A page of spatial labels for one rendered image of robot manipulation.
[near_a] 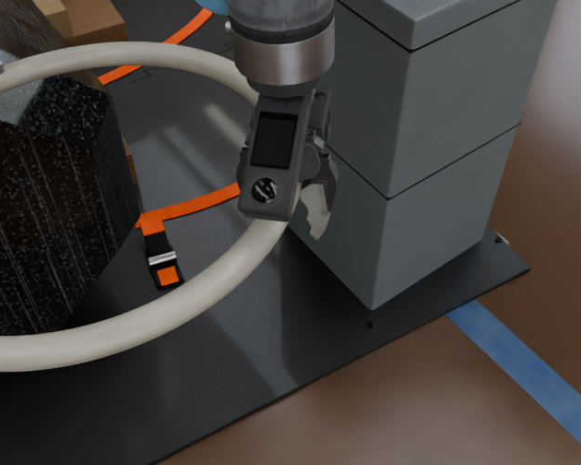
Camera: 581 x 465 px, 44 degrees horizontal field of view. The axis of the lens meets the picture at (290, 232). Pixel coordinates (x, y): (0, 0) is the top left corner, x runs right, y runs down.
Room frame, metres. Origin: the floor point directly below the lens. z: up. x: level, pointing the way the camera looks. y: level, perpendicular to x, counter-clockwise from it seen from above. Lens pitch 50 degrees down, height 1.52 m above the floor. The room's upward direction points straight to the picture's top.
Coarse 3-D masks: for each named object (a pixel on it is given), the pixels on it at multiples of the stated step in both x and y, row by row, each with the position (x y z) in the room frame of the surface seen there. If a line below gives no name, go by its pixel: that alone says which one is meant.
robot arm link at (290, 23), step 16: (240, 0) 0.51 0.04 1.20; (256, 0) 0.50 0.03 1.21; (272, 0) 0.50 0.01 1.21; (288, 0) 0.50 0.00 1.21; (304, 0) 0.50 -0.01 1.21; (320, 0) 0.51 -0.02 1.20; (240, 16) 0.51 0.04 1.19; (256, 16) 0.50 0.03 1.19; (272, 16) 0.50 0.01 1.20; (288, 16) 0.50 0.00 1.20; (304, 16) 0.50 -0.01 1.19; (320, 16) 0.51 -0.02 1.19; (240, 32) 0.51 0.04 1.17; (256, 32) 0.50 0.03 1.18; (272, 32) 0.50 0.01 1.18; (288, 32) 0.50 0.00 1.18; (304, 32) 0.50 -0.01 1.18; (320, 32) 0.51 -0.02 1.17
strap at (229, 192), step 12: (204, 12) 2.33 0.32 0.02; (192, 24) 2.25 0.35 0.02; (180, 36) 2.18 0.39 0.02; (120, 72) 1.97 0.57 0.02; (216, 192) 1.42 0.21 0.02; (228, 192) 1.42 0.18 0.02; (180, 204) 1.37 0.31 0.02; (192, 204) 1.37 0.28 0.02; (204, 204) 1.37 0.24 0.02; (216, 204) 1.38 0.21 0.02; (144, 216) 1.33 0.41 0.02; (156, 216) 1.33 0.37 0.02; (168, 216) 1.33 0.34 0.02
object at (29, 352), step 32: (32, 64) 0.74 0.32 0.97; (64, 64) 0.75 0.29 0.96; (96, 64) 0.76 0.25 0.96; (128, 64) 0.76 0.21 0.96; (160, 64) 0.75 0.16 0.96; (192, 64) 0.73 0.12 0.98; (224, 64) 0.71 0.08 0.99; (256, 96) 0.65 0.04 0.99; (256, 224) 0.44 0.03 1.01; (224, 256) 0.40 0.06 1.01; (256, 256) 0.41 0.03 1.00; (192, 288) 0.37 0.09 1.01; (224, 288) 0.37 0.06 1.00; (128, 320) 0.33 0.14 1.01; (160, 320) 0.34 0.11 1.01; (0, 352) 0.31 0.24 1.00; (32, 352) 0.31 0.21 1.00; (64, 352) 0.31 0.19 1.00; (96, 352) 0.31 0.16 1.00
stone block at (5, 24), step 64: (0, 0) 1.28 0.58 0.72; (0, 128) 0.93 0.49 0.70; (64, 128) 0.99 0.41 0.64; (0, 192) 0.91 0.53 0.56; (64, 192) 0.96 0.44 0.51; (128, 192) 1.09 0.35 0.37; (0, 256) 0.88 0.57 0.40; (64, 256) 0.94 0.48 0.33; (0, 320) 0.85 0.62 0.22; (64, 320) 0.91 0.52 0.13
